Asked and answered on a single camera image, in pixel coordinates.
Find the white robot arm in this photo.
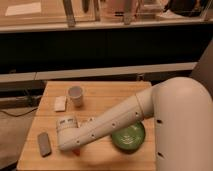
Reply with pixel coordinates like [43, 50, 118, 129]
[56, 77, 213, 171]

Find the white paper cup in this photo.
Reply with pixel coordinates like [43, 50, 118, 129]
[68, 86, 83, 107]

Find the white lying bottle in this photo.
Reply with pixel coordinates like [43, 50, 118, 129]
[78, 117, 95, 127]

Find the white sponge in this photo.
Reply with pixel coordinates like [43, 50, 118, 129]
[54, 96, 67, 112]

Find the green bowl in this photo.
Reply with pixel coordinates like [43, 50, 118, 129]
[111, 122, 146, 153]

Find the grey rectangular block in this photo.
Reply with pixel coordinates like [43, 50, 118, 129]
[38, 132, 52, 157]

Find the black cable on floor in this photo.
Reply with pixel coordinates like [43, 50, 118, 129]
[0, 106, 38, 118]

